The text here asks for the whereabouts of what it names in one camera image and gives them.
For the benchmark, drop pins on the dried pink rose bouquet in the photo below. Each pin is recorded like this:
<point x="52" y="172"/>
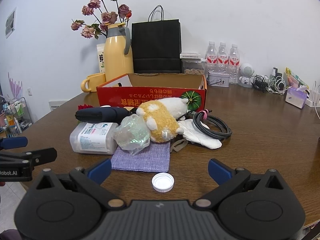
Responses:
<point x="105" y="13"/>

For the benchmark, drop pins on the yellow thermos jug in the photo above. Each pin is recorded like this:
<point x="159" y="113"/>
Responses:
<point x="118" y="59"/>

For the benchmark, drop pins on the yellow white plush toy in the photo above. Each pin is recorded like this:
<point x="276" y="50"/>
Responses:
<point x="161" y="117"/>

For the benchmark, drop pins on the colourful snack bag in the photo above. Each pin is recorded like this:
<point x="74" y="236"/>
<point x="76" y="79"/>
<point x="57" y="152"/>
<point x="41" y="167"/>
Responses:
<point x="294" y="80"/>

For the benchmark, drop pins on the black paper bag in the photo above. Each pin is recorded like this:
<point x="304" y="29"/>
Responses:
<point x="156" y="44"/>

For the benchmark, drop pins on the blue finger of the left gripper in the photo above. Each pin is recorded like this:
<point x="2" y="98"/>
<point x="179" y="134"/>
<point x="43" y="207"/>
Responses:
<point x="15" y="142"/>

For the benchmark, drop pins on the red cardboard box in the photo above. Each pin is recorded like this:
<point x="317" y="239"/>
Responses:
<point x="131" y="90"/>

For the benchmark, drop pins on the white fabric mask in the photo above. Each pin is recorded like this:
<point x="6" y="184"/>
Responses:
<point x="193" y="134"/>

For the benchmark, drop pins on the red rose flower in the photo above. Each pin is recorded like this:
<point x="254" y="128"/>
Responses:
<point x="84" y="106"/>

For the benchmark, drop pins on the white robot toy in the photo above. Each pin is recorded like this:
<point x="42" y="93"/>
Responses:
<point x="246" y="72"/>

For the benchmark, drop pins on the yellow mug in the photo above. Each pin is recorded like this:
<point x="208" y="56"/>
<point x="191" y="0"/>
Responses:
<point x="90" y="84"/>

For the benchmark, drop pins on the middle water bottle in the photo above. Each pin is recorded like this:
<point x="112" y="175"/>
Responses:
<point x="222" y="58"/>

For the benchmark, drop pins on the white flat box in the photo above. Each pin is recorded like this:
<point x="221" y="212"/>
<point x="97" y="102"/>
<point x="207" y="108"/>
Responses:
<point x="194" y="56"/>

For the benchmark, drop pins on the navy blue pouch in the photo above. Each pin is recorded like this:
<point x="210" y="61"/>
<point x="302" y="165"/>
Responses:
<point x="102" y="114"/>

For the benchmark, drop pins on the clear plastic bag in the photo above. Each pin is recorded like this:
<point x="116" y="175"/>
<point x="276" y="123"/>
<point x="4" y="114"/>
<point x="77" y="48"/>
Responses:
<point x="132" y="135"/>

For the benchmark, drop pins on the small white tin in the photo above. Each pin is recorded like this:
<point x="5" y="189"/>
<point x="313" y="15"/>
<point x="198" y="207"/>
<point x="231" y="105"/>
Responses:
<point x="217" y="79"/>

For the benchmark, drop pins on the left water bottle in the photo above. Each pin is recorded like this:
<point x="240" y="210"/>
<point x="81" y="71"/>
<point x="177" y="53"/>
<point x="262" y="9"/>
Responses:
<point x="211" y="56"/>

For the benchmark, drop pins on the white plastic lid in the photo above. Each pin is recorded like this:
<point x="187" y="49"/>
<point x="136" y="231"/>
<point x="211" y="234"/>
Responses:
<point x="163" y="182"/>

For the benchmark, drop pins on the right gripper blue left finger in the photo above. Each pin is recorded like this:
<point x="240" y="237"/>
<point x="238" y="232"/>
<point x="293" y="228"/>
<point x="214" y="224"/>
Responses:
<point x="100" y="171"/>

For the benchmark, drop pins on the milk carton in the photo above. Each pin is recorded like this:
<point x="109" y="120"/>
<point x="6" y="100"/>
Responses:
<point x="100" y="52"/>

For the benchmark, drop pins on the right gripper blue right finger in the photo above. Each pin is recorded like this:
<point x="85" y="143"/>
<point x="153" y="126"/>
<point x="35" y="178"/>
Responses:
<point x="219" y="172"/>

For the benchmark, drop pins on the metal rack shelf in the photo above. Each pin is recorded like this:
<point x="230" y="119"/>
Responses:
<point x="17" y="117"/>

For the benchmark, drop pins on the right water bottle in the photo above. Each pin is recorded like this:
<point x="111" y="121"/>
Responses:
<point x="234" y="60"/>

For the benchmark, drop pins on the clear nut container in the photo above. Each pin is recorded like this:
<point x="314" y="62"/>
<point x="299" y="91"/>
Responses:
<point x="193" y="66"/>

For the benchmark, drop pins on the water bottle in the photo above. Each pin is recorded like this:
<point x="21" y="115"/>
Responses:
<point x="222" y="58"/>
<point x="234" y="60"/>
<point x="211" y="56"/>

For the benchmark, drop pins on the purple woven cloth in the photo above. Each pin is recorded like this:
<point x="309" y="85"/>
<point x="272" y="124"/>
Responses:
<point x="154" y="158"/>

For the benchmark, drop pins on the wall poster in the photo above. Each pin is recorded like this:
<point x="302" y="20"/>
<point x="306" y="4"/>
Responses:
<point x="10" y="23"/>

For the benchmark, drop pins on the white power strip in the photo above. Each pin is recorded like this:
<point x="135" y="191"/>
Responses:
<point x="314" y="96"/>

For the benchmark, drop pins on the purple tissue box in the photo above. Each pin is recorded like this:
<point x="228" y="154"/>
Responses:
<point x="297" y="96"/>

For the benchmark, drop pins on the wet wipes pack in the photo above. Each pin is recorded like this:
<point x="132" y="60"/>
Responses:
<point x="90" y="138"/>

